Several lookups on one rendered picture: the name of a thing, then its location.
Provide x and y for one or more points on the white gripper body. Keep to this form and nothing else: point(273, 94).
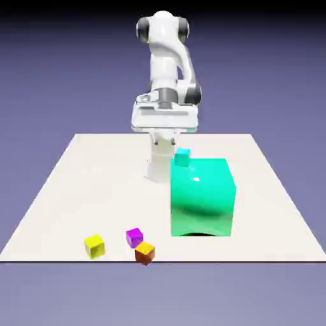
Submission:
point(163, 121)

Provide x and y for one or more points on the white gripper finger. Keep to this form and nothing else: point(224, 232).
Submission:
point(155, 139)
point(173, 139)

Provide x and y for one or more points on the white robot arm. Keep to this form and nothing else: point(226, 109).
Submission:
point(165, 38)

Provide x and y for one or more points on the small cyan cube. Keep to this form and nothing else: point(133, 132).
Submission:
point(182, 156)

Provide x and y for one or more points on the small purple cube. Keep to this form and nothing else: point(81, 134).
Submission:
point(134, 237)

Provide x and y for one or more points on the small orange cube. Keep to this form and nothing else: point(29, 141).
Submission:
point(144, 253)

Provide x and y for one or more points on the small yellow cube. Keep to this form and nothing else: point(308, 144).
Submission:
point(94, 246)

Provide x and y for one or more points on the large green box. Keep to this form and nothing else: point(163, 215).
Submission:
point(201, 196)

